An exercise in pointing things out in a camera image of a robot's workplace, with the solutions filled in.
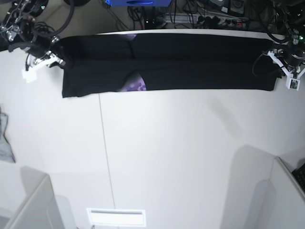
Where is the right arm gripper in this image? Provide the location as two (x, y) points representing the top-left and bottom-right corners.
(8, 36), (66, 65)

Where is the grey cloth at left edge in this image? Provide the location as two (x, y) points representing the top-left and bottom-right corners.
(0, 111), (16, 163)

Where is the blue box at top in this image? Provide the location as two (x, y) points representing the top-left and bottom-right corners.
(105, 0), (171, 7)

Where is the white power strip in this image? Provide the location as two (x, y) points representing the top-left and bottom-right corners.
(164, 13), (249, 28)

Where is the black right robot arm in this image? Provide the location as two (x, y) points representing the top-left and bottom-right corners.
(0, 0), (75, 71)

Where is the black keyboard at right edge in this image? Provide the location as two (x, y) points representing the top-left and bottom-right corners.
(292, 164), (305, 191)

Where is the white table cable slot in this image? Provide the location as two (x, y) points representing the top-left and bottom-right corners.
(87, 208), (147, 227)

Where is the black T-shirt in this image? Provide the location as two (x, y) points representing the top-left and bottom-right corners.
(60, 33), (278, 98)

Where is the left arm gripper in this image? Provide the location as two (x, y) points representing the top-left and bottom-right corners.
(276, 45), (305, 67)

